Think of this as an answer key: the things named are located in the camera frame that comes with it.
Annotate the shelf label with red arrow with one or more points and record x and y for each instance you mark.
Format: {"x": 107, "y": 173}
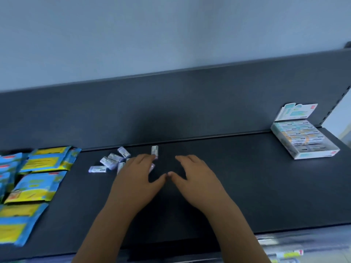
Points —
{"x": 290, "y": 254}

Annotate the dark grey shelf back panel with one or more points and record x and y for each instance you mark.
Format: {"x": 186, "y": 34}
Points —
{"x": 164, "y": 106}

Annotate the person's left hand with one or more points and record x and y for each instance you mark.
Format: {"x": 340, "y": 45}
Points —
{"x": 131, "y": 188}

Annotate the shelf front price rail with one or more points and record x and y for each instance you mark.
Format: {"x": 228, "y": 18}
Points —
{"x": 315, "y": 241}

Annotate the person's right hand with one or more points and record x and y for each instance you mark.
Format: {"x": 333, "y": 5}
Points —
{"x": 205, "y": 188}

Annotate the stack of blue yellow packets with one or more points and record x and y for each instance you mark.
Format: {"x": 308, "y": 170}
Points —
{"x": 41, "y": 162}

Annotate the white box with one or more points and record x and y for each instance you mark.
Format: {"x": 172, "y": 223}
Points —
{"x": 296, "y": 110}

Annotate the pile of small erasers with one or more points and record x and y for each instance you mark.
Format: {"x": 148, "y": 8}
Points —
{"x": 97, "y": 169}

